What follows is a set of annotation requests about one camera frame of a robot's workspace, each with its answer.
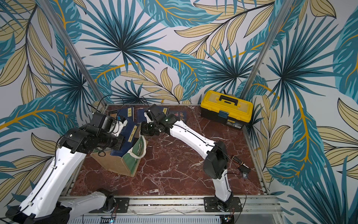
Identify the metal frame post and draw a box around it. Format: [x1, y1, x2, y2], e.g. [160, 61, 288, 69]
[38, 0, 107, 108]
[240, 0, 293, 99]

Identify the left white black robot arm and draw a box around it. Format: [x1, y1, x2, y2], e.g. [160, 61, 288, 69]
[5, 112, 128, 224]

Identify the dark book old man back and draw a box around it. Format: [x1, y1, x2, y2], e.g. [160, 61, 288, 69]
[168, 110, 187, 122]

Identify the blue book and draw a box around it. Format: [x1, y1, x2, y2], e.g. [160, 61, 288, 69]
[117, 107, 134, 121]
[136, 109, 147, 123]
[158, 106, 169, 115]

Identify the left metal frame post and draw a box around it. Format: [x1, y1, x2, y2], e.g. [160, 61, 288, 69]
[38, 0, 107, 108]

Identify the green beige canvas bag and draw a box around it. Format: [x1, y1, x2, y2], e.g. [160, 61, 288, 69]
[90, 133, 147, 177]

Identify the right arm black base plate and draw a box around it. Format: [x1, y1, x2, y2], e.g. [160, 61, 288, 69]
[204, 197, 243, 212]

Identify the yellow black toolbox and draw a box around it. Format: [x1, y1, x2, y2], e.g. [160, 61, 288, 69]
[200, 91, 253, 129]

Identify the front aluminium rail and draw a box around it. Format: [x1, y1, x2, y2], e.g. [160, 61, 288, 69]
[70, 195, 287, 224]

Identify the blue book back middle left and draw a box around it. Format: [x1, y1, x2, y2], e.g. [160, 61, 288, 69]
[136, 109, 147, 123]

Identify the yellow black screwdriver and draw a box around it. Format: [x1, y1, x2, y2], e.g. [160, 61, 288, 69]
[232, 156, 251, 175]

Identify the brown cover book back left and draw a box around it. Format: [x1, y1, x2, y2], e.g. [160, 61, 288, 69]
[107, 110, 118, 118]

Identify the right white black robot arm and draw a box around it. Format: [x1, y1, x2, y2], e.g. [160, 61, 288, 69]
[141, 104, 232, 203]

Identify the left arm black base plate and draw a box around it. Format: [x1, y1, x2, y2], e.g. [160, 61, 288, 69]
[105, 197, 130, 213]

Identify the blue book back middle right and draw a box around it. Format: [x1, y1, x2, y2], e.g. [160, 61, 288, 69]
[158, 106, 169, 115]

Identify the blue book table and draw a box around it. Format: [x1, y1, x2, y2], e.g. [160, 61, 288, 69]
[111, 120, 139, 157]

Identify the right metal frame post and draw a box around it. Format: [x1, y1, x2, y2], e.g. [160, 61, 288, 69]
[240, 0, 293, 99]

